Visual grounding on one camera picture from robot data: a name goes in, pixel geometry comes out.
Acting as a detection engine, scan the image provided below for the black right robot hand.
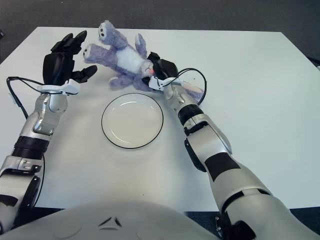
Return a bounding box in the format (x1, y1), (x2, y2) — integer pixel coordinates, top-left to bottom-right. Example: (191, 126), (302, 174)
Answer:
(141, 51), (182, 91)

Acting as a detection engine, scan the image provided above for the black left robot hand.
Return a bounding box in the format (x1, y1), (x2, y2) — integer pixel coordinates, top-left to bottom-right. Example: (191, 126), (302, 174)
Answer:
(37, 30), (98, 96)

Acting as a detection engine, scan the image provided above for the purple plush bunny doll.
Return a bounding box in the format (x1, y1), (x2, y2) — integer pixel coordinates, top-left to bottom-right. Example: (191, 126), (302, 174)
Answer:
(82, 21), (204, 101)

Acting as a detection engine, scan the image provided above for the white plate with black rim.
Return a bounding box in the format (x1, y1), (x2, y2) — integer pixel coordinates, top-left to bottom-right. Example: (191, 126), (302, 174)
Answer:
(101, 92), (165, 151)

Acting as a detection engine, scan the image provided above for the grey robot torso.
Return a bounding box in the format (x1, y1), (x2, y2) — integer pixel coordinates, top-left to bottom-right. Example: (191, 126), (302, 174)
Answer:
(0, 199), (226, 240)

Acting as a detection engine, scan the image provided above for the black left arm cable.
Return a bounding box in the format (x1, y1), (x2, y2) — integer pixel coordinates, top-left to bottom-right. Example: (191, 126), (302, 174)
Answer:
(6, 76), (47, 208)

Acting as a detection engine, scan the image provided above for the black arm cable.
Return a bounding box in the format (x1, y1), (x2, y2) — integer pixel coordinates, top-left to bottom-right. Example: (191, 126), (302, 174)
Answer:
(6, 76), (47, 208)
(174, 67), (207, 105)

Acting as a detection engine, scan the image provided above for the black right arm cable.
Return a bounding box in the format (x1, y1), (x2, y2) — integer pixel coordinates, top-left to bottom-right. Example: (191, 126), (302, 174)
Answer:
(174, 67), (207, 105)

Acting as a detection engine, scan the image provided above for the black perforated bracket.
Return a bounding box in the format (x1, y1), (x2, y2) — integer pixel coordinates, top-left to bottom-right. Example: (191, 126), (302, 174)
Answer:
(214, 212), (231, 238)

